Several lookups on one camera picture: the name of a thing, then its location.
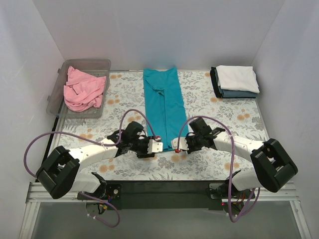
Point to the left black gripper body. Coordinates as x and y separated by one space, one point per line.
143 147

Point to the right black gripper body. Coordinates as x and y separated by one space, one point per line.
190 142

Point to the teal t shirt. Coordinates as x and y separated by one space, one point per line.
164 104

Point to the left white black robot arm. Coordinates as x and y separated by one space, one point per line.
62 171

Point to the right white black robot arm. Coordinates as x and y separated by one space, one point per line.
272 166

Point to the floral table mat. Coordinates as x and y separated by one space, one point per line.
125 101

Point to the folded grey-blue t shirt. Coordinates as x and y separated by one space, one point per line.
237 94

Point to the folded white t shirt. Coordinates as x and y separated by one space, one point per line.
237 78

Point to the pink t shirt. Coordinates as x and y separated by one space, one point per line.
83 91

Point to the clear plastic bin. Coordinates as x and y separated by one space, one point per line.
56 105

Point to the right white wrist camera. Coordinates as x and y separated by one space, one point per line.
180 145

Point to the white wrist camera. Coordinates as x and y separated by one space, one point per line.
154 146
180 145

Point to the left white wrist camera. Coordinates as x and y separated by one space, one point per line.
154 146

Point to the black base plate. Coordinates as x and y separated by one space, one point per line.
167 194

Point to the aluminium frame rail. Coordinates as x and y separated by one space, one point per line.
162 210

